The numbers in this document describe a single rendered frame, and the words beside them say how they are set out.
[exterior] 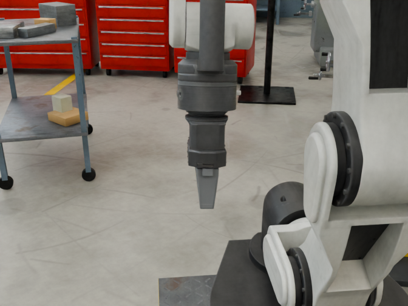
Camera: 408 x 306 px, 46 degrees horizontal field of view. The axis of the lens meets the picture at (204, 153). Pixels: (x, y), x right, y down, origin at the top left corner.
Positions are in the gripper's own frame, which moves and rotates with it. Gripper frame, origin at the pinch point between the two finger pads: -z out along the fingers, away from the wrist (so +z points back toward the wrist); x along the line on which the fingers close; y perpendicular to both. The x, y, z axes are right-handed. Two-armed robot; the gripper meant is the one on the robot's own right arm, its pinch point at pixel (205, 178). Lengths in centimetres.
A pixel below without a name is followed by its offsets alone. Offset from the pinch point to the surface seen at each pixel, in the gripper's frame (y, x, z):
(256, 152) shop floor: 48, -243, -45
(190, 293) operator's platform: 0, -52, -47
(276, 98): 81, -351, -18
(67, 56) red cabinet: -118, -436, 14
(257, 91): 67, -373, -14
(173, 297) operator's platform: -5, -51, -47
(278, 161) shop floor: 59, -228, -48
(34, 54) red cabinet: -151, -438, 15
